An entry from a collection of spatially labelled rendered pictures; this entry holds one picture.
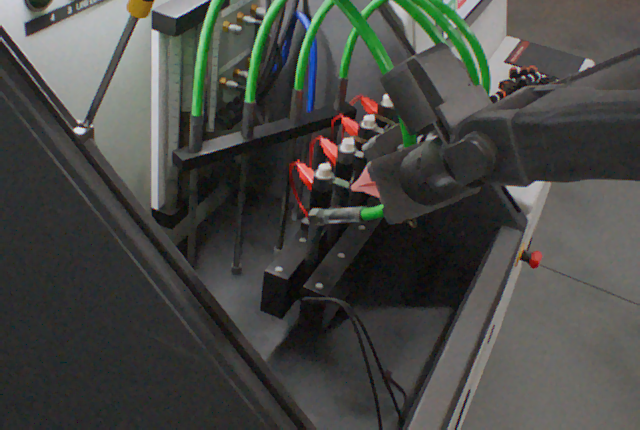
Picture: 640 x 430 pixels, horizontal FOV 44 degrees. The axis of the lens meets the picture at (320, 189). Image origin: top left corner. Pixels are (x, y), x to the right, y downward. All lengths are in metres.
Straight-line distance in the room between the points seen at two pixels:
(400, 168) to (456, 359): 0.41
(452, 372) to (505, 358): 1.44
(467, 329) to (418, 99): 0.54
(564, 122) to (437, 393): 0.56
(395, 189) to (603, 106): 0.27
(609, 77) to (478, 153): 0.32
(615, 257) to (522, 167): 2.50
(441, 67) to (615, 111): 0.18
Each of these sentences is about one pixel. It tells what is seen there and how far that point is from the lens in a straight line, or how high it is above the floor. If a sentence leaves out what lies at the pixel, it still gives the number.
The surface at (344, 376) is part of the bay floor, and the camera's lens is 1.20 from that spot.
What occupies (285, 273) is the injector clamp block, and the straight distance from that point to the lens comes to 1.12.
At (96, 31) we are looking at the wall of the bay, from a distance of 1.01.
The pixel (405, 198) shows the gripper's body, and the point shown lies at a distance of 0.76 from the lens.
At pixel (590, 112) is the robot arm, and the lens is 0.56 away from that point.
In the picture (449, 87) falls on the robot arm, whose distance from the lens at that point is 0.67.
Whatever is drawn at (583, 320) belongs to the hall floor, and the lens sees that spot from 2.76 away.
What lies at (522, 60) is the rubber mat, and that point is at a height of 0.98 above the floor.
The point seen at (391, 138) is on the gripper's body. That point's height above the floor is 1.23.
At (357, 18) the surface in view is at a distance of 0.82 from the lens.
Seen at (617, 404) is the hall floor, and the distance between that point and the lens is 2.54.
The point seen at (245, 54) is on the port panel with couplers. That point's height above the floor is 1.12.
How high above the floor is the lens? 1.72
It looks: 35 degrees down
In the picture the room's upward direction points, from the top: 9 degrees clockwise
